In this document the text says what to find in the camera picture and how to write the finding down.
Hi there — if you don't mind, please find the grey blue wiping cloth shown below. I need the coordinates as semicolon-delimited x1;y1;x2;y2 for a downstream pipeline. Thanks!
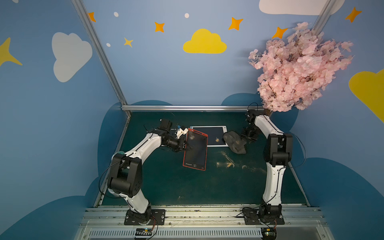
223;131;247;155

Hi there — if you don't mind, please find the red framed drawing tablet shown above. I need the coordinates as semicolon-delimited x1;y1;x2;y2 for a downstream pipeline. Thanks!
183;129;208;171

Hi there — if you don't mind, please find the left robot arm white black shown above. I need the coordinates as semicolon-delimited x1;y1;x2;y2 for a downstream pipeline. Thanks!
107;120;190;215

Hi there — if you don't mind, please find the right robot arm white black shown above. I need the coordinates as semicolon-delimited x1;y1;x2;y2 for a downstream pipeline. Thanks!
243;110;293;218

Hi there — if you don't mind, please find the pink cherry blossom tree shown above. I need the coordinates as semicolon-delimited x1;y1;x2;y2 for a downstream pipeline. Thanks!
249;22;354;112

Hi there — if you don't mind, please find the left controller board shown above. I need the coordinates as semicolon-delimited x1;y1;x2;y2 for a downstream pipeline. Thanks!
134;228;155;239

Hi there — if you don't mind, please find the controller board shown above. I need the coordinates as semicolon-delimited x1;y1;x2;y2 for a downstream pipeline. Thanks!
261;228;277;240
134;228;155;239

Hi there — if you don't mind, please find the right controller board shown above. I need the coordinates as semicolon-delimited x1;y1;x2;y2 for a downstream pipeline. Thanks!
261;228;277;240

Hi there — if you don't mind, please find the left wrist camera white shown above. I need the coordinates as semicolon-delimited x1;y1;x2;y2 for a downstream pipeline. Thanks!
176;127;189;139

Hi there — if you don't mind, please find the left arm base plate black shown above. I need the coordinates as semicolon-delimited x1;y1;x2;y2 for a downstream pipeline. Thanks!
124;209;166;226

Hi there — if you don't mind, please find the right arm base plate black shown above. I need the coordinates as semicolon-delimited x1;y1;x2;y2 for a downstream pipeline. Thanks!
241;208;285;226

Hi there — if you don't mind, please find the aluminium mounting rail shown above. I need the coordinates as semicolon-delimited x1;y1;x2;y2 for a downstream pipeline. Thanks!
75;204;334;240

